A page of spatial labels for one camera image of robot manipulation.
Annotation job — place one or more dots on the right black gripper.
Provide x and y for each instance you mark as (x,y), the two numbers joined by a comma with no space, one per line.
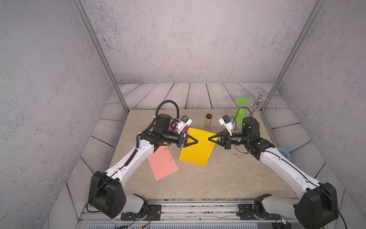
(228,140)

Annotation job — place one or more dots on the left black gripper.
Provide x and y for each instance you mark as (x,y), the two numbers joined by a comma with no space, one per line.
(181,139)

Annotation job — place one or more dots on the yellow paper sheet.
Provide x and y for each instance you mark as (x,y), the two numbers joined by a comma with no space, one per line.
(200,153)

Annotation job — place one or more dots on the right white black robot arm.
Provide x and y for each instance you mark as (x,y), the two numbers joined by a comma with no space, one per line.
(316,205)

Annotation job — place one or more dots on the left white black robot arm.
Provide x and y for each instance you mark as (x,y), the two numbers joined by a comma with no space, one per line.
(107,194)

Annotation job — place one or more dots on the small black-capped bottle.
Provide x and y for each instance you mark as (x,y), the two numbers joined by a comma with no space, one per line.
(208,120)

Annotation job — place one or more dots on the magenta paper sheet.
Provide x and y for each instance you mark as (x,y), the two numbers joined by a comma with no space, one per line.
(173,125)

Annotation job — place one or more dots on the green plastic wine glass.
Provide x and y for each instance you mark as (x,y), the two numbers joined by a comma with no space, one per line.
(240,113)

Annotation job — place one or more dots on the salmon pink paper sheet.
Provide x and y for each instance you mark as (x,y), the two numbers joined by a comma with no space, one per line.
(162,163)

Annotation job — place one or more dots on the chrome glass holder stand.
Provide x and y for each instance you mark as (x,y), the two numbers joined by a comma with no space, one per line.
(262,100)

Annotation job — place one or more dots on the light blue cup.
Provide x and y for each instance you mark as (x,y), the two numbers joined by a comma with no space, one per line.
(284,152)

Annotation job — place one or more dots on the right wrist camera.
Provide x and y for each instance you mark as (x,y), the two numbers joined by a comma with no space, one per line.
(227,123)

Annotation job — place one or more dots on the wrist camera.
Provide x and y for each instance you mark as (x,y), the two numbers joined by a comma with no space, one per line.
(182,123)
(227,123)

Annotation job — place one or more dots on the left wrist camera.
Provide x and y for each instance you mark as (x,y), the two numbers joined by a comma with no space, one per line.
(182,123)

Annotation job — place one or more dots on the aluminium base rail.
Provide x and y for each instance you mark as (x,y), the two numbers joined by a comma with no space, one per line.
(189,214)

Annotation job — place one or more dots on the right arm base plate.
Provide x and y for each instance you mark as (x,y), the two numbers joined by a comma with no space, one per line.
(246,212)

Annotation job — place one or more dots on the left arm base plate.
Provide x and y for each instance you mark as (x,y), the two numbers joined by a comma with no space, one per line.
(148,212)

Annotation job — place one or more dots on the right aluminium frame post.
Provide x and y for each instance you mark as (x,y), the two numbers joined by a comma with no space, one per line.
(316,10)

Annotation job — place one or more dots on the aluminium frame post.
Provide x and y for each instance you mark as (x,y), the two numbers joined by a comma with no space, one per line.
(316,10)
(99,51)

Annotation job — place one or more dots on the left aluminium frame post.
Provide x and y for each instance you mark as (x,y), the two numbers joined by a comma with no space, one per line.
(99,51)

